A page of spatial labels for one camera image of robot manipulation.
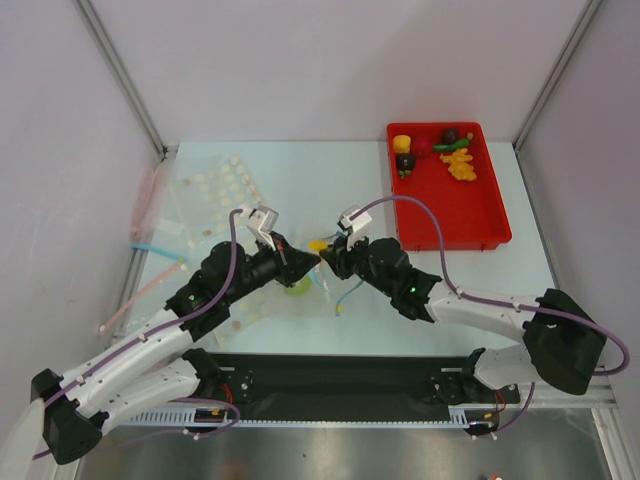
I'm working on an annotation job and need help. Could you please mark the orange toy fruit pieces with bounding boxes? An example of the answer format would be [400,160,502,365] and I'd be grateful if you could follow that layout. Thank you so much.
[439,148,477,182]

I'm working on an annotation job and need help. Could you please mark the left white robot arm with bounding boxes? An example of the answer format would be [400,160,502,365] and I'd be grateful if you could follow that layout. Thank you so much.
[31,234,320,465]

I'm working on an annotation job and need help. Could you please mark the green toy chili pepper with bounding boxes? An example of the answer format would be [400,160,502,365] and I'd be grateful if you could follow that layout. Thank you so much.
[433,137,471,153]

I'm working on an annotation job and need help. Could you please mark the aluminium frame rail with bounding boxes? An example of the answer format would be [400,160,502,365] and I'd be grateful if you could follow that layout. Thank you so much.
[69,364,616,416]

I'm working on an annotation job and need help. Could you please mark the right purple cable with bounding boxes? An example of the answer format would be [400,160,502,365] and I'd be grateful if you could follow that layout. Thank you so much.
[349,195,630,441]

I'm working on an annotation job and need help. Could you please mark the dark mangosteen toy back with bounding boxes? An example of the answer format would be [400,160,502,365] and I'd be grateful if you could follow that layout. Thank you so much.
[441,128,460,145]

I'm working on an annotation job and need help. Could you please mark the dark mangosteen toy front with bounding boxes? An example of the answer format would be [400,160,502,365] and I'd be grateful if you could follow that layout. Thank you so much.
[395,153,416,178]

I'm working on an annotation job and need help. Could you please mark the corner aluminium post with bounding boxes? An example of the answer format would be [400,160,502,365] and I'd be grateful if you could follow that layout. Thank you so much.
[71,0,168,162]
[512,0,607,154]

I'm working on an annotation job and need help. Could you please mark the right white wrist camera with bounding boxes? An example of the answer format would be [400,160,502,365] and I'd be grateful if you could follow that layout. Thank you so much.
[338,206,372,251]

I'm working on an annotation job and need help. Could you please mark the dotted clear zip bag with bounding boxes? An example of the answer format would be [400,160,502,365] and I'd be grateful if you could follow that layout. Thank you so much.
[169,154,279,350]

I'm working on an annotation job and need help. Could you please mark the dark mangosteen toy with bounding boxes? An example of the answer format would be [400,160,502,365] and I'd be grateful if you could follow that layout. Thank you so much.
[441,128,460,145]
[395,153,416,178]

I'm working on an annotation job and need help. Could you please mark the left corner aluminium post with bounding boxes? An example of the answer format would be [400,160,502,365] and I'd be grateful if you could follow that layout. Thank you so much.
[71,0,168,162]

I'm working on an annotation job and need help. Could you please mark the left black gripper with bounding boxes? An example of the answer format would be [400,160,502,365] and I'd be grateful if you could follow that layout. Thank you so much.
[222,230,320,305]

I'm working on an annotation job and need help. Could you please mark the yellow toy fruit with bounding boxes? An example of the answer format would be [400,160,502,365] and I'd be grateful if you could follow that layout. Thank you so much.
[392,135,411,154]

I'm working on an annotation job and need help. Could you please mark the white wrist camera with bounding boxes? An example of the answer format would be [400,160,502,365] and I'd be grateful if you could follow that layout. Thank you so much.
[241,205,279,250]
[338,206,372,251]

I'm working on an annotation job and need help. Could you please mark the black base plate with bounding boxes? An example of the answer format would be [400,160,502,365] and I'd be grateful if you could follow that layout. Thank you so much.
[193,353,520,423]

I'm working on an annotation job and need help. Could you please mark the blue zipper clear bag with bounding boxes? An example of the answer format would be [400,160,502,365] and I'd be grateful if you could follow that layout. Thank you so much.
[281,225,363,317]

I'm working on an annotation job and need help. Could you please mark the white slotted cable duct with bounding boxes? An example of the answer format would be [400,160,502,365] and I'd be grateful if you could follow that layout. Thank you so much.
[124,406,495,429]

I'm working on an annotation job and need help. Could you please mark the green toy apple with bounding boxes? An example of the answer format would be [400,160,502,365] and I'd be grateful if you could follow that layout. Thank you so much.
[284,277,312,297]

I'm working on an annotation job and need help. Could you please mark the red toy fruit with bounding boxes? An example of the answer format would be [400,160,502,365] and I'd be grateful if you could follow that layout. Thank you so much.
[411,136,433,158]

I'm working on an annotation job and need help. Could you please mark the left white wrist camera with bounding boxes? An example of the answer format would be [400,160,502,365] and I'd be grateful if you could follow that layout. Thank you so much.
[241,205,279,250]

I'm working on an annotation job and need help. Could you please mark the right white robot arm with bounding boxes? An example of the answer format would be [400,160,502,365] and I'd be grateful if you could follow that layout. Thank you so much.
[320,238,606,401]

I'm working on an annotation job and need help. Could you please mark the right corner aluminium post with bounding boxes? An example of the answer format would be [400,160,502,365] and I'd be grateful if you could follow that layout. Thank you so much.
[512,0,607,154]

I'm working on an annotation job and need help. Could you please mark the red plastic tray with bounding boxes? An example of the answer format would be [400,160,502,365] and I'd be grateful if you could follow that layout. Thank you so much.
[386,121,512,251]

